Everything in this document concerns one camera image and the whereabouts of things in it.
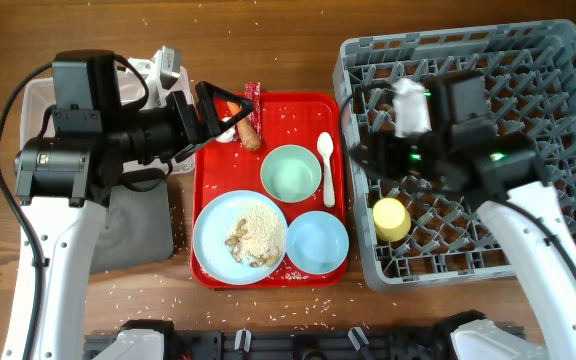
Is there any yellow plastic cup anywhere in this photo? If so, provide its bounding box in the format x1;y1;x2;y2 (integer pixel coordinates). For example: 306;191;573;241
372;198;411;242

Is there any mint green bowl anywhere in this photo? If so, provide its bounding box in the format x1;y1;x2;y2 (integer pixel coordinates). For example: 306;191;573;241
260;145;322;203

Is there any small light blue saucer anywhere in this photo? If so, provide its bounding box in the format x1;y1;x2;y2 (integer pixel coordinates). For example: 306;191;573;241
286;211;349;275

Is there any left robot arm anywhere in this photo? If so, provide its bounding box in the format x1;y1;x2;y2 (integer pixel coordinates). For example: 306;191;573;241
2;48;255;359

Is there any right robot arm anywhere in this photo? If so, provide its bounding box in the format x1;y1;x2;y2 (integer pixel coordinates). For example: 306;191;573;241
349;70;576;359

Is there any grey dishwasher rack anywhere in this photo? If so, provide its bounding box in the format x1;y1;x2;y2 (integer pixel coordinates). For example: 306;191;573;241
332;20;576;292

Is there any crumpled white tissue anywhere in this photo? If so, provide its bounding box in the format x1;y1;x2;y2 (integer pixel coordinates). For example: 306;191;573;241
216;125;238;143

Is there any orange carrot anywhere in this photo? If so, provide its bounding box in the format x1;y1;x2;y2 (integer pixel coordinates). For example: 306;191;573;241
236;117;261;152

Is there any red snack wrapper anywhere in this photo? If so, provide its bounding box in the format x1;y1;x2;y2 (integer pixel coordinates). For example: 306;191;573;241
245;82;262;136

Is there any white plastic spoon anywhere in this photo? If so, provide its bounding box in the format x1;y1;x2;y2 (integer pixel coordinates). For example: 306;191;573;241
317;132;335;208

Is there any red plastic serving tray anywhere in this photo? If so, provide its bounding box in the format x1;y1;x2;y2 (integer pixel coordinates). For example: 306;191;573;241
190;92;348;289

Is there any black plastic tray bin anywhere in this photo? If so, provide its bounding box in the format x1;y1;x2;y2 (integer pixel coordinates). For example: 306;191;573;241
90;169;174;273

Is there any large light blue plate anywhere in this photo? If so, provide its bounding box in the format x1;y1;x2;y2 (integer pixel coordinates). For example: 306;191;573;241
193;190;287;286

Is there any peanut shells and rice pile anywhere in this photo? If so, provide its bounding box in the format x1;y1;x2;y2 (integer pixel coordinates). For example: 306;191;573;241
224;202;285;268

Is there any clear plastic bin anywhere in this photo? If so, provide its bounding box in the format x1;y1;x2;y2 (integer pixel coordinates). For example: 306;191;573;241
19;68;195;175

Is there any right black camera cable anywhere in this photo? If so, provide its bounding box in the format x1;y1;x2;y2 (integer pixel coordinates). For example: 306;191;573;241
338;82;576;346

